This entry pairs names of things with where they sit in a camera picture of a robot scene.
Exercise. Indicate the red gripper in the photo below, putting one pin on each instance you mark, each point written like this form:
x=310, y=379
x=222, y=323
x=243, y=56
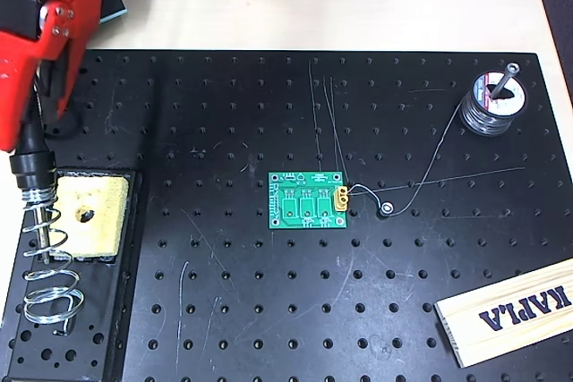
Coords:
x=67, y=48

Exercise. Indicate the black soldering iron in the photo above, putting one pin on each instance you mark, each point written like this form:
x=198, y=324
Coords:
x=32, y=136

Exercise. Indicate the soldering iron stand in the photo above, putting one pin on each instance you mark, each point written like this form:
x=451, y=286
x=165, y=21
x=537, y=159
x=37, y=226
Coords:
x=89, y=310

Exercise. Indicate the green printed circuit board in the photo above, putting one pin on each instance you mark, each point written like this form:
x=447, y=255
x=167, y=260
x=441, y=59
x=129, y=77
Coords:
x=277, y=221

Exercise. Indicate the black holder funnel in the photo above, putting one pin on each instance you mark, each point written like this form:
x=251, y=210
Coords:
x=33, y=167

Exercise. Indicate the metal spring coil holder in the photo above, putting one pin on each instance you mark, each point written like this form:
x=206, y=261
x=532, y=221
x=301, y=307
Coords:
x=38, y=196

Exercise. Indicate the yellow cleaning sponge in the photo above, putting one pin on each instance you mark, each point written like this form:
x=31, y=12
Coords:
x=103, y=221

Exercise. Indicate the black perforated metal breadboard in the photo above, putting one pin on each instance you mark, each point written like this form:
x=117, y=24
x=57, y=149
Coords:
x=268, y=288

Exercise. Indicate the yellow power connector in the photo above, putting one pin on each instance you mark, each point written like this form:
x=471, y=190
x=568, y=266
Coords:
x=341, y=205

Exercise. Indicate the silver washer screw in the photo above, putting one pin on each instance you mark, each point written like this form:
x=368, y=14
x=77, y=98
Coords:
x=387, y=208

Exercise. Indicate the wooden plank with KAPLA print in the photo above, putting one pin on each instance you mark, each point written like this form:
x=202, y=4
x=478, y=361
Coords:
x=515, y=333

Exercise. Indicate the metal post screw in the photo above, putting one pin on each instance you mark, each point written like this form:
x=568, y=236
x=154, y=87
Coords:
x=506, y=82

